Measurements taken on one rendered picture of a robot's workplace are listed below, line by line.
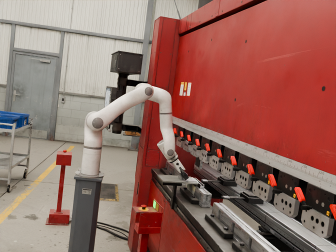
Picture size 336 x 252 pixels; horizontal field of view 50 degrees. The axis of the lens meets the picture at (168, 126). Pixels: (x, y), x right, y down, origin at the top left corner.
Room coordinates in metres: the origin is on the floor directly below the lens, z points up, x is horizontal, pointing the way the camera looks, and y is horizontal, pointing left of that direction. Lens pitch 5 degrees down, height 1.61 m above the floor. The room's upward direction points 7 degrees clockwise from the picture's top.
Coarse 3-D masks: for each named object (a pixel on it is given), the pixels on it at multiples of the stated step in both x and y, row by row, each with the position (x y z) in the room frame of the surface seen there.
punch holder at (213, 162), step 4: (212, 144) 2.31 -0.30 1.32; (216, 144) 2.25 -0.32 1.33; (220, 144) 2.19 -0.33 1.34; (212, 148) 2.30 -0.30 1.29; (216, 148) 2.24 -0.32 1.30; (220, 148) 2.18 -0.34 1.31; (212, 152) 2.29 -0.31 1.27; (216, 152) 2.23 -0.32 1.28; (212, 156) 2.28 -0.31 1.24; (216, 156) 2.22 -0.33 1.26; (212, 160) 2.27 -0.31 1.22; (216, 160) 2.21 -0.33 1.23; (212, 164) 2.26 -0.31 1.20; (216, 164) 2.20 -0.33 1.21; (220, 164) 2.18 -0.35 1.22; (216, 168) 2.19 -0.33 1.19; (220, 168) 2.19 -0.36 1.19
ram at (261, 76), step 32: (288, 0) 1.69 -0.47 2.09; (320, 0) 1.46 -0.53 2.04; (192, 32) 3.05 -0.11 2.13; (224, 32) 2.38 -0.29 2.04; (256, 32) 1.94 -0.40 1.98; (288, 32) 1.65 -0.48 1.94; (320, 32) 1.43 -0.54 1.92; (192, 64) 2.94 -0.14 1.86; (224, 64) 2.30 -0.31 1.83; (256, 64) 1.89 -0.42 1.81; (288, 64) 1.61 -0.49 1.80; (320, 64) 1.40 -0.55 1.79; (192, 96) 2.84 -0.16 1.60; (224, 96) 2.23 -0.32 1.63; (256, 96) 1.84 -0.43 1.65; (288, 96) 1.57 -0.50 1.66; (320, 96) 1.37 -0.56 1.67; (192, 128) 2.74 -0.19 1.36; (224, 128) 2.17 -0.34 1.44; (256, 128) 1.80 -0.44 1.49; (288, 128) 1.53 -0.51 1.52; (320, 128) 1.34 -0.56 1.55; (320, 160) 1.31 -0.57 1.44
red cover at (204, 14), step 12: (216, 0) 2.55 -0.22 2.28; (228, 0) 2.34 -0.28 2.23; (240, 0) 2.16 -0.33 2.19; (252, 0) 2.01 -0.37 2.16; (264, 0) 1.98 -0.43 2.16; (192, 12) 3.07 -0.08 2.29; (204, 12) 2.77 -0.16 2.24; (216, 12) 2.51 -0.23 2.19; (228, 12) 2.34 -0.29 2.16; (180, 24) 3.38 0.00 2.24; (192, 24) 3.02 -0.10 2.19; (204, 24) 2.82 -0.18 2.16
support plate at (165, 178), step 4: (160, 176) 2.58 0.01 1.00; (164, 176) 2.59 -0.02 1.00; (168, 176) 2.61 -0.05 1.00; (172, 176) 2.63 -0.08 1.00; (176, 176) 2.64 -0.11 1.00; (188, 176) 2.69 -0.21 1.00; (164, 180) 2.47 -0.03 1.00; (168, 180) 2.49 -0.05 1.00; (172, 180) 2.50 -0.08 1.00; (176, 180) 2.52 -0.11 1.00; (180, 180) 2.53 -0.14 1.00
